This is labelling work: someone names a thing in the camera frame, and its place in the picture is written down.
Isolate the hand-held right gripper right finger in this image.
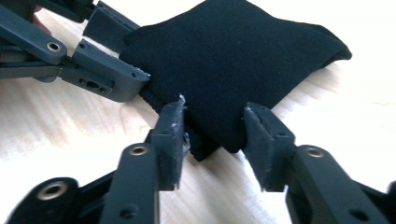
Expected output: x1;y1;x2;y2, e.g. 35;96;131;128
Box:
242;102;297;193

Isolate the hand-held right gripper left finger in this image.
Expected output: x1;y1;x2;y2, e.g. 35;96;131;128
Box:
145;93;191;192

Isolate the black sock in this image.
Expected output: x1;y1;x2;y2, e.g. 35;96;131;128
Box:
119;0;353;162

